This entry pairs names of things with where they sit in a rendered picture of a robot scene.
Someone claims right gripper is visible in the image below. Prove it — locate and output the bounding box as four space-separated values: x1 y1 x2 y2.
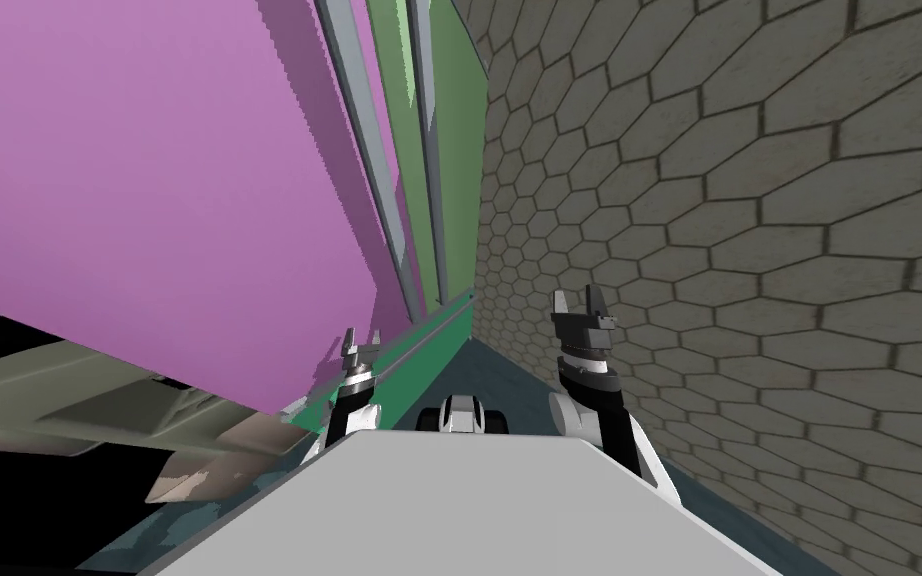
549 283 619 363

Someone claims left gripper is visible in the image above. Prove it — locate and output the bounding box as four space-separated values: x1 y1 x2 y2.
340 327 383 377

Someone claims green door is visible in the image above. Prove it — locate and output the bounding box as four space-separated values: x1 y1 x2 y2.
366 0 490 316

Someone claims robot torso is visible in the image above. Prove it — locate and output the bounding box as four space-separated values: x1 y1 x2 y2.
134 393 784 576

